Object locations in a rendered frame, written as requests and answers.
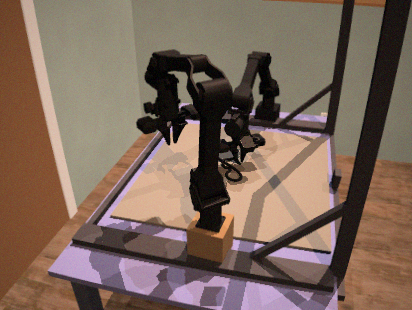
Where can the black rope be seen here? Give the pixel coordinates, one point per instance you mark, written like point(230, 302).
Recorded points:
point(229, 167)

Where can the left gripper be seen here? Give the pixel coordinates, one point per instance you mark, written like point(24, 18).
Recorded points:
point(168, 111)

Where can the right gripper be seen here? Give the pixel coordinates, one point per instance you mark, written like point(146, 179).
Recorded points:
point(232, 147)

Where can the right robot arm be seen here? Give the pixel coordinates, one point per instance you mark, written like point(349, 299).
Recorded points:
point(242, 98)

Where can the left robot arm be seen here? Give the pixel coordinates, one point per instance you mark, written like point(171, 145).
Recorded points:
point(211, 100)

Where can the black metal frame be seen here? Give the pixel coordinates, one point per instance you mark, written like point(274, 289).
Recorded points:
point(390, 43)

